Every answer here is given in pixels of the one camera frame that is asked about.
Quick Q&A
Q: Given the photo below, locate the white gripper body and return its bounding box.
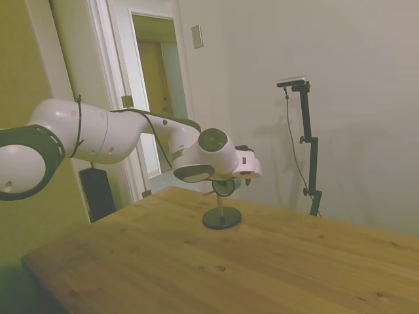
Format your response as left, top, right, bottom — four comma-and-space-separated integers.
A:
232, 148, 263, 180

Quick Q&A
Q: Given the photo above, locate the wooden mug tree black base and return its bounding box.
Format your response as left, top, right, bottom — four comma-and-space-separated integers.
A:
202, 175, 253, 230

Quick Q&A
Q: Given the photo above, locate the black rectangular box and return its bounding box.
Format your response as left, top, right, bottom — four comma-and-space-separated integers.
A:
78, 167, 117, 224

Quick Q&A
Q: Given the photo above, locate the black camera stand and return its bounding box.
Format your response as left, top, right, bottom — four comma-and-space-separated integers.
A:
291, 81, 323, 217
283, 86, 323, 218

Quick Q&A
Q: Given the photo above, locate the black exterior camera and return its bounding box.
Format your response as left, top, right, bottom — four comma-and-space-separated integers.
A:
276, 76, 307, 89

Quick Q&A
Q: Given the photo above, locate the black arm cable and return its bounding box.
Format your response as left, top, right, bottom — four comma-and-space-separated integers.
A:
109, 109, 173, 169

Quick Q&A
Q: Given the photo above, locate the beige wall switch plate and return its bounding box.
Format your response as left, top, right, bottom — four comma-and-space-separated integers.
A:
191, 24, 204, 50

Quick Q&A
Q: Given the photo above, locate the white door frame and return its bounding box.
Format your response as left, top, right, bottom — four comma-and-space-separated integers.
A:
86, 0, 194, 204

